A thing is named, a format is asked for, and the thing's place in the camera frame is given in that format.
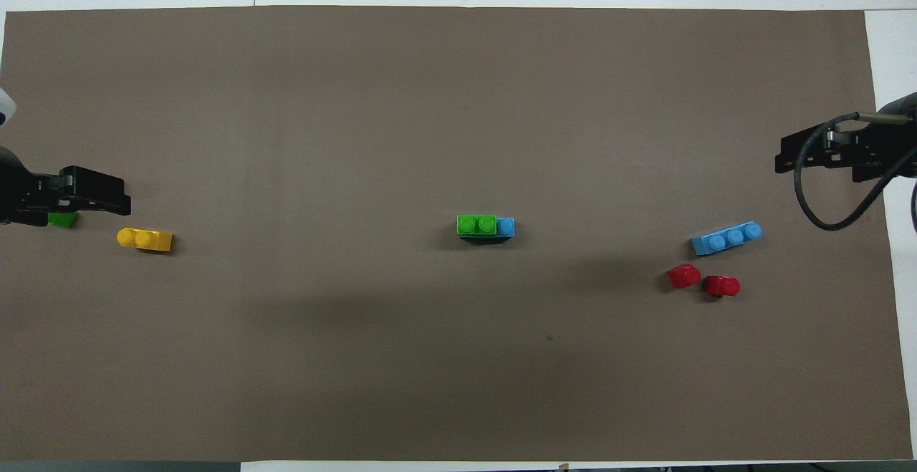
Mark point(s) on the red single-stud toy brick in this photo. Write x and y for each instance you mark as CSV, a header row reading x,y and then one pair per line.
x,y
684,276
722,286

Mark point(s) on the green two-stud toy brick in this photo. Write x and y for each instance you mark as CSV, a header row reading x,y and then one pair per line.
x,y
63,220
476,225

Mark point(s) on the blue three-stud toy brick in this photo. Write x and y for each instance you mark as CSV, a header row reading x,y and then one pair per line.
x,y
726,238
506,227

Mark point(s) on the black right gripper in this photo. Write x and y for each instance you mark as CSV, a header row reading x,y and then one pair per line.
x,y
888,150

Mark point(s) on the yellow two-stud toy brick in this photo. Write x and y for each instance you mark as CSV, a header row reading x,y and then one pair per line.
x,y
145,240

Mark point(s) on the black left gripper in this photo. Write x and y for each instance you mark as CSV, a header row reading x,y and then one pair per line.
x,y
21,196

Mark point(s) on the brown table mat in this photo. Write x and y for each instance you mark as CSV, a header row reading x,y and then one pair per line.
x,y
458,99

